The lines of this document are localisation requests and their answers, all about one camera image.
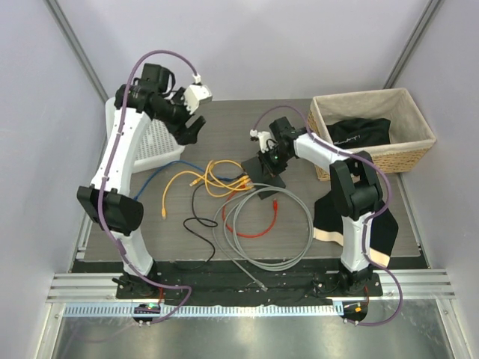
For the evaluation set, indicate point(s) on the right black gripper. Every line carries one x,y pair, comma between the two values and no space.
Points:
266,162

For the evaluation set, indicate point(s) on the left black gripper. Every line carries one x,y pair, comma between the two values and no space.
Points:
185,135

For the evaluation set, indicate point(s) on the black network switch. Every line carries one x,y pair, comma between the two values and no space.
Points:
250,167

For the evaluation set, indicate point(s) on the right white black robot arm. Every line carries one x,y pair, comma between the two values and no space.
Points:
354,186

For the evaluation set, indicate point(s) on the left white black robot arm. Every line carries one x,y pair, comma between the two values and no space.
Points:
107,200

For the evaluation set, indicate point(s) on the white perforated plastic basket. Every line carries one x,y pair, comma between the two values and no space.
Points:
157,146

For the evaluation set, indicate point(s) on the black cloth with beige stripe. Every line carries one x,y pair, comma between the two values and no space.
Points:
328,227

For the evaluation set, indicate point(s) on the black cloth in basket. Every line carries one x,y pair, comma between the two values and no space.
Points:
360,132

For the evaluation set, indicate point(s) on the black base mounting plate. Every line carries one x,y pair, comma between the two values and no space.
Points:
228,288

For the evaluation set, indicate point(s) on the wicker basket with liner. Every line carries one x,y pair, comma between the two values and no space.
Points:
410,135

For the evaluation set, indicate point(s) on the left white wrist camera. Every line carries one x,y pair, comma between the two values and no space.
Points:
196,94

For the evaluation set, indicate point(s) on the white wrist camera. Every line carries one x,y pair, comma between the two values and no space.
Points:
264,139
196,94

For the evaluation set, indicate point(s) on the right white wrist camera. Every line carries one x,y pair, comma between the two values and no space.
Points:
264,139

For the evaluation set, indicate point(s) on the aluminium frame rail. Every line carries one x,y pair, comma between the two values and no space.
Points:
95,295

